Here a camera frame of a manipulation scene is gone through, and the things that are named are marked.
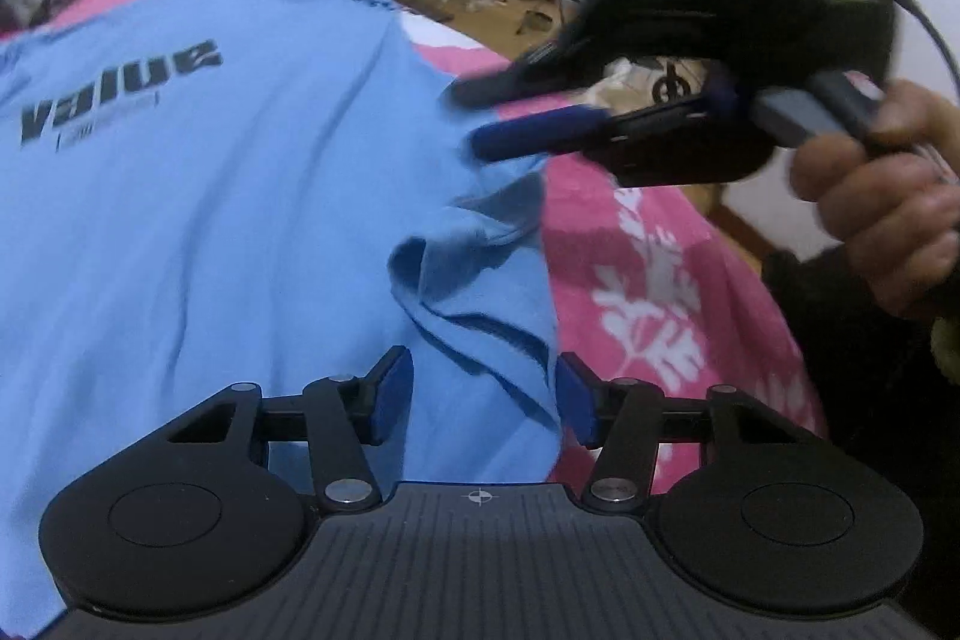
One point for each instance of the pink floral blanket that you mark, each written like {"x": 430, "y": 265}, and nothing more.
{"x": 660, "y": 280}

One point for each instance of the person's black clothing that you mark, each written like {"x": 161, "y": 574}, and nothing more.
{"x": 847, "y": 385}

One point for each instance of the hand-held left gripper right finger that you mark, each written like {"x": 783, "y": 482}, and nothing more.
{"x": 574, "y": 404}

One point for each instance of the light blue t-shirt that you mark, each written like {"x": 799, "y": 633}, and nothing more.
{"x": 225, "y": 220}

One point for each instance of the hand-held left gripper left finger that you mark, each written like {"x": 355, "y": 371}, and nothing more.
{"x": 391, "y": 396}

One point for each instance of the person's right forearm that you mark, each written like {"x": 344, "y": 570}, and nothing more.
{"x": 946, "y": 347}

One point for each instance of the bicycle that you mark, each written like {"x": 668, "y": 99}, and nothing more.
{"x": 667, "y": 81}

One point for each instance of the person's right hand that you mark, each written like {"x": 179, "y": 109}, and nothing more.
{"x": 900, "y": 212}

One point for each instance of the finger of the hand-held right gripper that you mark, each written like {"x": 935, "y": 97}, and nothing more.
{"x": 495, "y": 85}
{"x": 532, "y": 134}

